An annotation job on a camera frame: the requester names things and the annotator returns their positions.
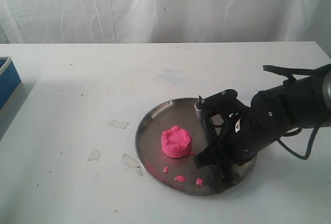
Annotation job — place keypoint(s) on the pink crumb bottom middle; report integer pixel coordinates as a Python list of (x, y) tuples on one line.
[(180, 178)]

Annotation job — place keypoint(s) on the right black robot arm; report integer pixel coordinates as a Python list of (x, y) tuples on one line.
[(307, 96)]

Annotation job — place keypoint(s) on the round steel plate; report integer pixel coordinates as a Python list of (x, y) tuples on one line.
[(179, 112)]

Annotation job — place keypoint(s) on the white backdrop sheet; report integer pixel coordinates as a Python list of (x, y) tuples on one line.
[(144, 21)]

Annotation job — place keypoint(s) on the pink crumb bottom right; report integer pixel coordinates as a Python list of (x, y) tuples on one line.
[(199, 182)]

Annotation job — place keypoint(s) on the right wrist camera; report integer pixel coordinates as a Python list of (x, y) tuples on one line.
[(223, 103)]

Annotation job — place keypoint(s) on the black knife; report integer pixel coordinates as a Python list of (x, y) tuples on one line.
[(216, 129)]

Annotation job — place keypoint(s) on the blue sand box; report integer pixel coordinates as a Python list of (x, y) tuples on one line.
[(10, 80)]

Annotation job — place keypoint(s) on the pink dough lump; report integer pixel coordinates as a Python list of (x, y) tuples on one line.
[(176, 142)]

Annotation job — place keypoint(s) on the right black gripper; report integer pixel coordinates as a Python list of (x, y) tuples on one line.
[(257, 127)]

